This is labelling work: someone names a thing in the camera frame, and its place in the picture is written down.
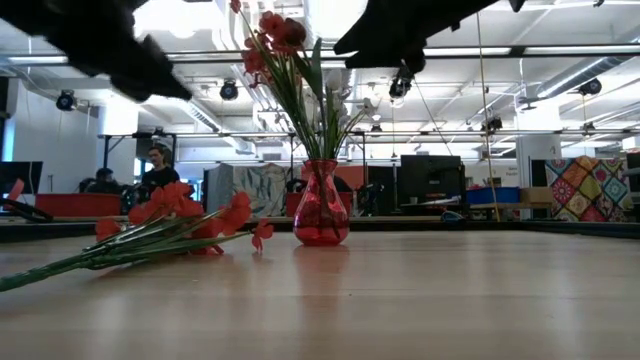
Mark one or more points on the red glass vase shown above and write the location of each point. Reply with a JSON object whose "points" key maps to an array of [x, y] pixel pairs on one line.
{"points": [[320, 220]]}

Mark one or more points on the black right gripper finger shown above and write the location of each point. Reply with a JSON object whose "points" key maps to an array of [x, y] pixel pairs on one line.
{"points": [[390, 57], [365, 37]]}

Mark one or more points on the pink flat object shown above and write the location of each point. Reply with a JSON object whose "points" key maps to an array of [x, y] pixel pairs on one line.
{"points": [[15, 191]]}

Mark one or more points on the small blue round object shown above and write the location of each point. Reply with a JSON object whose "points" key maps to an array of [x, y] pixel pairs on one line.
{"points": [[451, 216]]}

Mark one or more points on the leaf print fabric panel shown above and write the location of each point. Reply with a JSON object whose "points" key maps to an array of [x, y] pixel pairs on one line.
{"points": [[250, 187]]}

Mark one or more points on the small red flower bunch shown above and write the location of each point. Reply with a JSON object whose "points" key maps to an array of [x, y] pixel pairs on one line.
{"points": [[272, 22]]}

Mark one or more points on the person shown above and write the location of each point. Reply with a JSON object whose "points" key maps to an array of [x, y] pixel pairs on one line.
{"points": [[160, 176], [105, 182]]}

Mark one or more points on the brown cardboard box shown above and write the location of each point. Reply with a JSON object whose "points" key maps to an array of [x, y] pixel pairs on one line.
{"points": [[536, 195]]}

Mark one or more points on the black overhead frame bar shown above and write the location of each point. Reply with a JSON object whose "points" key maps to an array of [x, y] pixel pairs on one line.
{"points": [[517, 50]]}

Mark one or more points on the large black monitor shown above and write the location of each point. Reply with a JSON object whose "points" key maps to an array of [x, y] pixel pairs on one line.
{"points": [[430, 180]]}

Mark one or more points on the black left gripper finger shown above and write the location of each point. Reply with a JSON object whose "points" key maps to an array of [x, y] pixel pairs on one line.
{"points": [[137, 90], [157, 70]]}

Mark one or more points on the blue storage bin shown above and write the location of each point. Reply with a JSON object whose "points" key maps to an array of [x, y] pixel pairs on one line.
{"points": [[492, 196]]}

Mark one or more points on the black computer monitor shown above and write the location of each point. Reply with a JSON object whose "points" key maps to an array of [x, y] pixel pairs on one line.
{"points": [[27, 174]]}

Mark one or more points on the black ceiling spotlight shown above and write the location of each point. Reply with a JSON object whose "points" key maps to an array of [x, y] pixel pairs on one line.
{"points": [[590, 86], [66, 100], [229, 91], [400, 86], [492, 123]]}

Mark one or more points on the colourful patchwork quilt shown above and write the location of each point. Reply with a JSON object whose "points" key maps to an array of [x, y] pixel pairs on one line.
{"points": [[585, 190]]}

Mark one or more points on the large red flower bunch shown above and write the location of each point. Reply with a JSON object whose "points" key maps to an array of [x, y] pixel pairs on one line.
{"points": [[170, 195]]}

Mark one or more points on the black table border rail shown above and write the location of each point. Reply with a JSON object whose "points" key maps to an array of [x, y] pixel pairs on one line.
{"points": [[500, 226]]}

